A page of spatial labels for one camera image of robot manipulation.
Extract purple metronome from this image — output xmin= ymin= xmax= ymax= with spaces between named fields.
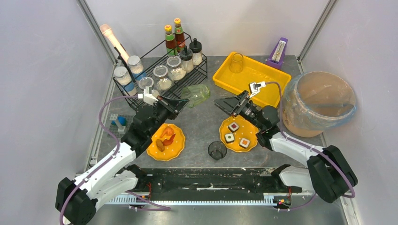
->
xmin=266 ymin=37 xmax=288 ymax=70

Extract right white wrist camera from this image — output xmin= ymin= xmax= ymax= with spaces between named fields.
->
xmin=249 ymin=81 xmax=266 ymax=98

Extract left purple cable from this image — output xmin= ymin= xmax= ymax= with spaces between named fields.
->
xmin=59 ymin=95 xmax=172 ymax=225

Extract pink microphone on stand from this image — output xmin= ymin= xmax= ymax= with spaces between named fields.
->
xmin=100 ymin=24 xmax=130 ymax=62

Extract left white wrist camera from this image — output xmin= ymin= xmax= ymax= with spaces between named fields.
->
xmin=138 ymin=86 xmax=160 ymax=105

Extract green centre sushi piece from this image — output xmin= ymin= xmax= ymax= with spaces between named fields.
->
xmin=224 ymin=133 xmax=235 ymax=143

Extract grey lego baseplate with bricks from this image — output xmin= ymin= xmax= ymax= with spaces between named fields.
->
xmin=108 ymin=113 xmax=133 ymax=138

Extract glass jar front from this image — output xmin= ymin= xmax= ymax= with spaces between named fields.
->
xmin=153 ymin=65 xmax=172 ymax=90

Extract yellow plate with chicken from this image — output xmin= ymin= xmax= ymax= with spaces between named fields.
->
xmin=146 ymin=123 xmax=185 ymax=161

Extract green glass cup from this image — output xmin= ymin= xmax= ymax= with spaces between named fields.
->
xmin=182 ymin=84 xmax=211 ymax=108

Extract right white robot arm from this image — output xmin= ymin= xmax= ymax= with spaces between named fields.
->
xmin=214 ymin=91 xmax=358 ymax=203

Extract dark glass cup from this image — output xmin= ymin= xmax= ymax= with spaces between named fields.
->
xmin=207 ymin=141 xmax=227 ymax=160

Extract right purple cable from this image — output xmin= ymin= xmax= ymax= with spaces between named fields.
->
xmin=266 ymin=81 xmax=357 ymax=212

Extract red chicken wing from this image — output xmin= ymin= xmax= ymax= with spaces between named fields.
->
xmin=162 ymin=134 xmax=176 ymax=146

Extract round bin with plastic liner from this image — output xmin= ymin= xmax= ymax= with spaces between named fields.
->
xmin=282 ymin=71 xmax=357 ymax=138

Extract yellow plate with sushi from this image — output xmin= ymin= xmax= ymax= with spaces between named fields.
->
xmin=219 ymin=116 xmax=259 ymax=152

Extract red label sauce bottle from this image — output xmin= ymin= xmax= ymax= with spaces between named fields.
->
xmin=174 ymin=18 xmax=185 ymax=52

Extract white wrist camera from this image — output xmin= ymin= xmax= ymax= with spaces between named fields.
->
xmin=138 ymin=86 xmax=160 ymax=105
xmin=249 ymin=81 xmax=266 ymax=98

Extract amber glass cup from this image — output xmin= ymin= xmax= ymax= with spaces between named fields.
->
xmin=229 ymin=53 xmax=244 ymax=73

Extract red centre sushi piece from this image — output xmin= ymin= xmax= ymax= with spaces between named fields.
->
xmin=227 ymin=121 xmax=240 ymax=133

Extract glass jar back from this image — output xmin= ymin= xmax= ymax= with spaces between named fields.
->
xmin=138 ymin=77 xmax=159 ymax=97

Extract glass jar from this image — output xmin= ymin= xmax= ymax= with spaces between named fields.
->
xmin=153 ymin=65 xmax=172 ymax=90
xmin=166 ymin=56 xmax=186 ymax=81
xmin=138 ymin=77 xmax=159 ymax=97

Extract black wire rack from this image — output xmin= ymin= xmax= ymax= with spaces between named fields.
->
xmin=113 ymin=40 xmax=207 ymax=99

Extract orange centre sushi piece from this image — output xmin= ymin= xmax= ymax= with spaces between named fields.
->
xmin=239 ymin=138 xmax=251 ymax=149

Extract orange chicken wing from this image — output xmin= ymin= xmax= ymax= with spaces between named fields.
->
xmin=160 ymin=126 xmax=175 ymax=138

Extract purple cable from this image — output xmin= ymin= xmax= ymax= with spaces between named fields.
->
xmin=266 ymin=81 xmax=357 ymax=212
xmin=59 ymin=95 xmax=172 ymax=225

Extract black cap shaker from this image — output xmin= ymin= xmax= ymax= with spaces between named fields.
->
xmin=189 ymin=38 xmax=203 ymax=66
xmin=179 ymin=46 xmax=194 ymax=73

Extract brown chicken piece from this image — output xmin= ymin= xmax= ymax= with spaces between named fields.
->
xmin=155 ymin=139 xmax=165 ymax=152

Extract green label sauce bottle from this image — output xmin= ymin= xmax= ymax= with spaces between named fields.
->
xmin=164 ymin=25 xmax=178 ymax=57

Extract blue band spice jar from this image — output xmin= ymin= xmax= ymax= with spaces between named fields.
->
xmin=127 ymin=55 xmax=146 ymax=81
xmin=113 ymin=66 xmax=137 ymax=96

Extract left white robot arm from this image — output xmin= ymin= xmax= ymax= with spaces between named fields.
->
xmin=55 ymin=96 xmax=189 ymax=225

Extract yellow plastic bin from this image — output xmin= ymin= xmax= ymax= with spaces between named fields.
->
xmin=213 ymin=52 xmax=291 ymax=107

